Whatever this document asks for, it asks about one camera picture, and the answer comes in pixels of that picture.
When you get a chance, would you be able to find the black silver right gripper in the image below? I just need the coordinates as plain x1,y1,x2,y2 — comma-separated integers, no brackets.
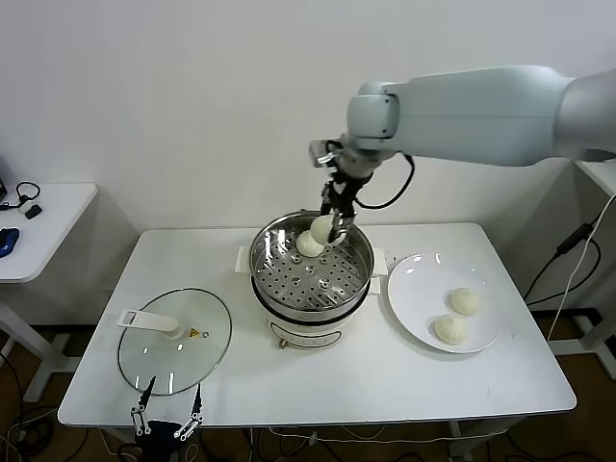
320,156,375,246

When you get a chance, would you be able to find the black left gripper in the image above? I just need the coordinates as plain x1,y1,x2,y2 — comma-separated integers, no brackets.
129,375,204,462

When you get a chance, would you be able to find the white steamed baozi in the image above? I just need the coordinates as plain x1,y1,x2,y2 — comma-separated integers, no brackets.
310,215,338,246
434,314,470,347
295,229,324,259
449,287,483,318

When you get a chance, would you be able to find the stainless steel steamer basket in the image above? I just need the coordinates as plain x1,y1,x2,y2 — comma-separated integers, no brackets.
248,210,375,324

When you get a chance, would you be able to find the white round plate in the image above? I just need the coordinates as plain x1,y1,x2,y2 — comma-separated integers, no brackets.
387,253,505,355

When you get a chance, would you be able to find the white side table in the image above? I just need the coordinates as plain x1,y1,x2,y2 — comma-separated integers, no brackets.
548,158,616,374
0,182,100,403

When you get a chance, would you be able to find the blue computer mouse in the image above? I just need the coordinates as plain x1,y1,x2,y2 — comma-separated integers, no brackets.
0,227,23,260

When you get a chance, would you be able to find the glass lid with white handle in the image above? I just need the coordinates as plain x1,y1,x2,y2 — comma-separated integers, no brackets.
117,287,234,397

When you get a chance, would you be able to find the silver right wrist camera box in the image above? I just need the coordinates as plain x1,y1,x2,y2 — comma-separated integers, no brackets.
310,139,334,168

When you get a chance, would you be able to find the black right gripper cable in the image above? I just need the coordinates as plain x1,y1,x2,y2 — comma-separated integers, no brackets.
355,153,416,209

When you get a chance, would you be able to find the white floor cable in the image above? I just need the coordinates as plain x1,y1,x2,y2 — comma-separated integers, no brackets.
267,425,487,447

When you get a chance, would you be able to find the black power cable with adapter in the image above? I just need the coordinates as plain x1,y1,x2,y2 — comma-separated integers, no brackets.
523,222,603,305

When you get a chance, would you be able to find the white hanging cable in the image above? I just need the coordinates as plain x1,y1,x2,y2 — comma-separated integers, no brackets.
548,192,616,341

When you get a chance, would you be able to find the black headset cable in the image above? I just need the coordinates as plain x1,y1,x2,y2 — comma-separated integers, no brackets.
0,181,42,212

